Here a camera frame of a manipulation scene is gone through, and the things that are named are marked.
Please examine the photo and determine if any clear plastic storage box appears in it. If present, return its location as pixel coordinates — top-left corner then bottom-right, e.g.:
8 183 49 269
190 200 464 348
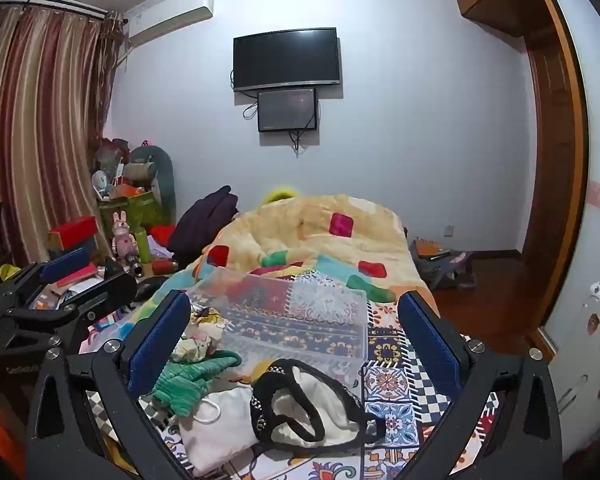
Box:
187 266 372 392

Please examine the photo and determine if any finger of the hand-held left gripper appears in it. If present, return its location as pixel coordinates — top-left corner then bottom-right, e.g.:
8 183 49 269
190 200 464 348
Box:
0 247 92 312
0 272 139 356

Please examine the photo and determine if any patterned bed sheet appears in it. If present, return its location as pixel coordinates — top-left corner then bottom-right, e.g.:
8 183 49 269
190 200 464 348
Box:
80 269 501 480

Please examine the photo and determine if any grey bag with books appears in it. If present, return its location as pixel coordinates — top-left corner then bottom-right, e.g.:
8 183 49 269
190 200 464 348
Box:
409 237 477 292

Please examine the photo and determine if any wooden wardrobe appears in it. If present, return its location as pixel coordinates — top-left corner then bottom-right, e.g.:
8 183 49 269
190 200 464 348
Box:
449 0 590 357

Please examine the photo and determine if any green shopping bag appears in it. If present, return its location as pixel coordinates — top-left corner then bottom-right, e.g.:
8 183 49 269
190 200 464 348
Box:
99 192 164 234

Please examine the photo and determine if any small black monitor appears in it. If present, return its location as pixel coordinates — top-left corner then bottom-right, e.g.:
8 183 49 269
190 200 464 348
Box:
257 88 319 134

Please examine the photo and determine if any pink bunny plush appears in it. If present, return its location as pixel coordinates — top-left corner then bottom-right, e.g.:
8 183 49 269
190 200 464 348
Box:
111 211 140 262

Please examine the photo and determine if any green bottle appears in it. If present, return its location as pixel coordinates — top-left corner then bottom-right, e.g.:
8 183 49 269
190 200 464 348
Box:
133 227 153 264

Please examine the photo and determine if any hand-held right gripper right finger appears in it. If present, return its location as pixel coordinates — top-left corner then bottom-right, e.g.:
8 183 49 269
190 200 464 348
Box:
397 290 564 480

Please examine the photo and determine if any yellow fleece blanket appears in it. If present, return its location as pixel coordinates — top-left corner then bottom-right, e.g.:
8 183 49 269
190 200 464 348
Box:
194 192 442 317

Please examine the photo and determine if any green corduroy cloth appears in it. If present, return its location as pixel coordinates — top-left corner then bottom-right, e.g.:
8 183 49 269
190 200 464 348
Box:
152 349 244 419

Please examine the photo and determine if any striped red curtain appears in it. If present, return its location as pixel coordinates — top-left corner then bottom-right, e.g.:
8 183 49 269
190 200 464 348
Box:
0 2 125 267

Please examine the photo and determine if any red box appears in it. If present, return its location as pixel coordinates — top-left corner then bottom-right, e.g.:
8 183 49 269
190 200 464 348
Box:
47 216 100 251

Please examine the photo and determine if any yellow-green plush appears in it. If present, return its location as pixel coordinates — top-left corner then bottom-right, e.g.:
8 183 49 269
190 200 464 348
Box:
260 186 299 206

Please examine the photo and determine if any dark purple jacket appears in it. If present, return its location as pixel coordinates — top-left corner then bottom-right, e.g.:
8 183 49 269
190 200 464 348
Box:
167 185 242 269

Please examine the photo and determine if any cream floral cloth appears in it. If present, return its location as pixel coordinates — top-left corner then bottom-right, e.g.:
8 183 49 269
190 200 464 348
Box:
170 307 227 364

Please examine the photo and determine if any white cloth with black trim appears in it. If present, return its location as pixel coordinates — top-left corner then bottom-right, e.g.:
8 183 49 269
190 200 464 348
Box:
250 358 387 452

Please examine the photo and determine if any white door with stickers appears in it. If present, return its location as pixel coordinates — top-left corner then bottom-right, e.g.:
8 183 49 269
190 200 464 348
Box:
539 0 600 466

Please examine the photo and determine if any black wall television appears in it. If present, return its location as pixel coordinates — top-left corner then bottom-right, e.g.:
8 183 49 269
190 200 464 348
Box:
232 27 342 93

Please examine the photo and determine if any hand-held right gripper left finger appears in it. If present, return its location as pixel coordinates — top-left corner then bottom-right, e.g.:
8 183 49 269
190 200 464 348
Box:
26 289 196 480

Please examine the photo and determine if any white cloth pouch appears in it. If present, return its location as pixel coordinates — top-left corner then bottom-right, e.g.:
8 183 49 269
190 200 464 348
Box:
177 385 262 479

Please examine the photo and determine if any white air conditioner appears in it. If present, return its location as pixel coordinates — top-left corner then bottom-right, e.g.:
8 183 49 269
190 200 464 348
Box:
125 0 215 47

